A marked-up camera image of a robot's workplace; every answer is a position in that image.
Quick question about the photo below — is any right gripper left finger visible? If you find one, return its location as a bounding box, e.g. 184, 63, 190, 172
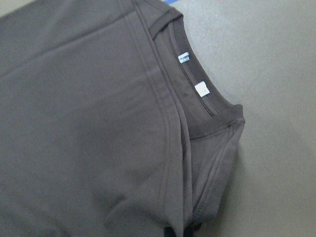
163, 227, 176, 237

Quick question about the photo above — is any dark brown t-shirt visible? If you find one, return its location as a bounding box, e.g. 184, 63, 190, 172
0, 0, 245, 237

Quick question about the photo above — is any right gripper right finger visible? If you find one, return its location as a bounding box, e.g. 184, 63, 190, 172
185, 223, 202, 237

